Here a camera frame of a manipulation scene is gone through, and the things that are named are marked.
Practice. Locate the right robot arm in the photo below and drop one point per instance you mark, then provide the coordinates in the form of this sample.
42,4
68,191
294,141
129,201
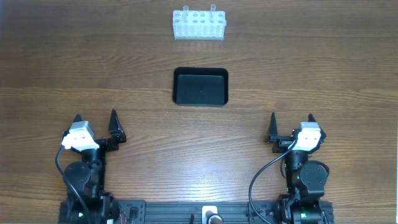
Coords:
306,180

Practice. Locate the white test tube rack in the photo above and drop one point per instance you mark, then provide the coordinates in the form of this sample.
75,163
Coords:
199,31

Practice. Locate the black tray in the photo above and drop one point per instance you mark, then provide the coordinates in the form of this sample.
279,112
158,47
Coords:
200,88

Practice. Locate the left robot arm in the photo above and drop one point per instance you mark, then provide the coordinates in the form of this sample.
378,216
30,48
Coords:
84,177

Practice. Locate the mounting rail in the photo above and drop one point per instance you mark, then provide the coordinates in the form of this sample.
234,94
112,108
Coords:
174,213

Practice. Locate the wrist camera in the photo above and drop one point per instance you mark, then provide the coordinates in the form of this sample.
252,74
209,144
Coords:
81,137
308,137

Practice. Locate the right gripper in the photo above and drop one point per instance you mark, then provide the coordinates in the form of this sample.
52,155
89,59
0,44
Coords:
283,143

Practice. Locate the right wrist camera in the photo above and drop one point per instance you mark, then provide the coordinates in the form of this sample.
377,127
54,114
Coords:
308,137

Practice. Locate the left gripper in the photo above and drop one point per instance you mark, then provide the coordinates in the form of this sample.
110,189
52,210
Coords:
109,145

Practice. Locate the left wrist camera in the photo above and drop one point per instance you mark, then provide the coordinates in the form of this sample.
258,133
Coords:
81,137

